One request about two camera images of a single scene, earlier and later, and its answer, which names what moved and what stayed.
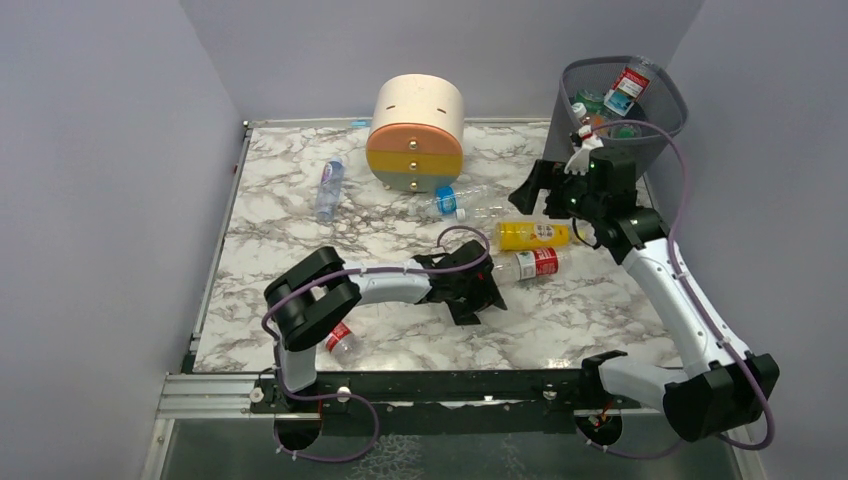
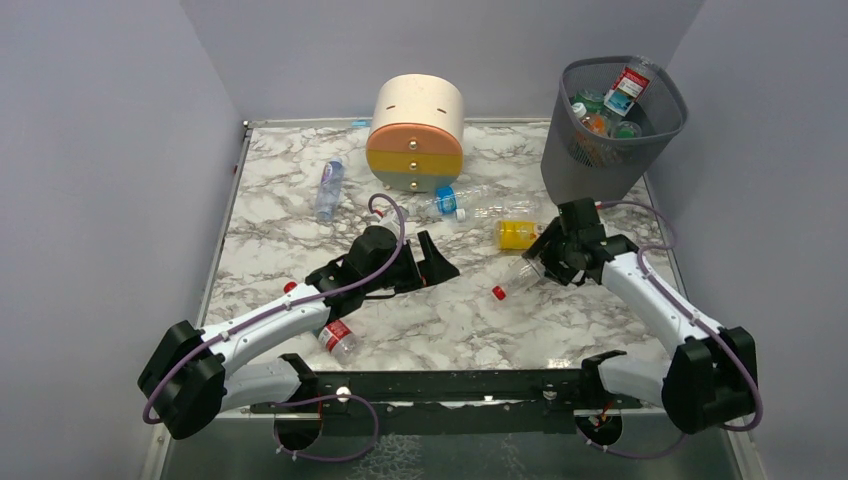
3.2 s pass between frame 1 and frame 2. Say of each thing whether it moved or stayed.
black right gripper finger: moved
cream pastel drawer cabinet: stayed
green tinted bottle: stayed
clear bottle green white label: stayed
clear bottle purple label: stayed
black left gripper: moved
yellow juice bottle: stayed
